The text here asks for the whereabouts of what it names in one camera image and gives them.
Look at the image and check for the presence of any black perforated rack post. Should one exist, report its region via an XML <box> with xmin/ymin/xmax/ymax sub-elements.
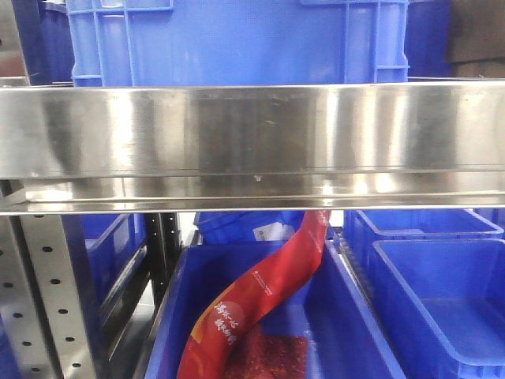
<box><xmin>144</xmin><ymin>212</ymin><xmax>181</xmax><ymax>309</ymax></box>

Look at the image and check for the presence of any stainless steel shelf beam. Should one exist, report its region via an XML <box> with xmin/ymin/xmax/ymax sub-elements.
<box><xmin>1</xmin><ymin>81</ymin><xmax>504</xmax><ymax>215</ymax></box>

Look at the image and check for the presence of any blue bin centre rear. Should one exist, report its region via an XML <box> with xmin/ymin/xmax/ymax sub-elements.
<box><xmin>193</xmin><ymin>210</ymin><xmax>305</xmax><ymax>245</ymax></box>

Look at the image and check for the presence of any blue bin right rear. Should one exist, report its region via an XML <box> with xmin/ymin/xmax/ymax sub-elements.
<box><xmin>342</xmin><ymin>208</ymin><xmax>504</xmax><ymax>272</ymax></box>

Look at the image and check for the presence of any large blue crate on shelf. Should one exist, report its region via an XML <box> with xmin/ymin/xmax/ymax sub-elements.
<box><xmin>66</xmin><ymin>1</ymin><xmax>409</xmax><ymax>87</ymax></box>

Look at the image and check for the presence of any blue bin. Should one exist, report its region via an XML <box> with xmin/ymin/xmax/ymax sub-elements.
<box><xmin>145</xmin><ymin>241</ymin><xmax>405</xmax><ymax>378</ymax></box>
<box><xmin>80</xmin><ymin>212</ymin><xmax>148</xmax><ymax>307</ymax></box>
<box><xmin>369</xmin><ymin>239</ymin><xmax>504</xmax><ymax>378</ymax></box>
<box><xmin>193</xmin><ymin>210</ymin><xmax>305</xmax><ymax>245</ymax></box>
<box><xmin>342</xmin><ymin>208</ymin><xmax>504</xmax><ymax>272</ymax></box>

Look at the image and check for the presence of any red printed snack bag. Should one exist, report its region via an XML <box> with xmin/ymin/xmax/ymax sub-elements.
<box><xmin>177</xmin><ymin>210</ymin><xmax>331</xmax><ymax>378</ymax></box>

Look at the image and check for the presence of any perforated steel shelf upright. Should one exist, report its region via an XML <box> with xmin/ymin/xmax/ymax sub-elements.
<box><xmin>1</xmin><ymin>215</ymin><xmax>109</xmax><ymax>378</ymax></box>

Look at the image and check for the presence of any blue bin right front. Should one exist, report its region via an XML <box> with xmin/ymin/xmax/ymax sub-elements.
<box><xmin>369</xmin><ymin>239</ymin><xmax>504</xmax><ymax>378</ymax></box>

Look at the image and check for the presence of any blue bin left lower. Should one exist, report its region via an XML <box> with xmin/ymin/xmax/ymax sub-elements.
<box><xmin>80</xmin><ymin>212</ymin><xmax>148</xmax><ymax>307</ymax></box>

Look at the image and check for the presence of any blue bin centre lower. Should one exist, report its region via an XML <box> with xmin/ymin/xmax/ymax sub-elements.
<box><xmin>145</xmin><ymin>241</ymin><xmax>405</xmax><ymax>378</ymax></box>

